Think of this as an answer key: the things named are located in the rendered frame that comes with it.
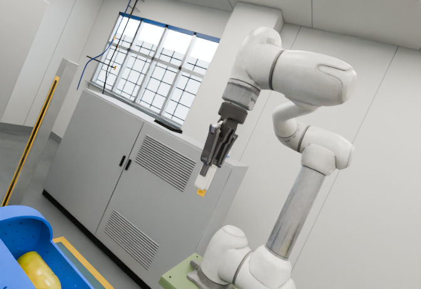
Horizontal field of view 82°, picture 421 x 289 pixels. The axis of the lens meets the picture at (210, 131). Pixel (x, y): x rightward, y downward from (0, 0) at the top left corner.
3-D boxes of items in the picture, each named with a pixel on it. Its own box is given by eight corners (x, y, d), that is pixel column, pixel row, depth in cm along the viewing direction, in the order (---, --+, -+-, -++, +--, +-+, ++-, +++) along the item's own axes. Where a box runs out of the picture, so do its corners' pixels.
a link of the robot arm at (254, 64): (218, 73, 62) (264, 86, 55) (243, 17, 61) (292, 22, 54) (236, 88, 71) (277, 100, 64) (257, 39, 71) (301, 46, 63)
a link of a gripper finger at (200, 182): (213, 166, 63) (212, 166, 62) (203, 190, 63) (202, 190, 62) (205, 161, 64) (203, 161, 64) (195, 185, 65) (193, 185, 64)
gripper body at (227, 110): (241, 105, 58) (226, 141, 58) (253, 114, 65) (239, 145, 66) (217, 97, 62) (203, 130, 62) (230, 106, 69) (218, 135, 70)
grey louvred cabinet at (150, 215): (76, 190, 348) (115, 98, 343) (192, 288, 257) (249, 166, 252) (36, 194, 299) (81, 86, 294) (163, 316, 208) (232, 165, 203)
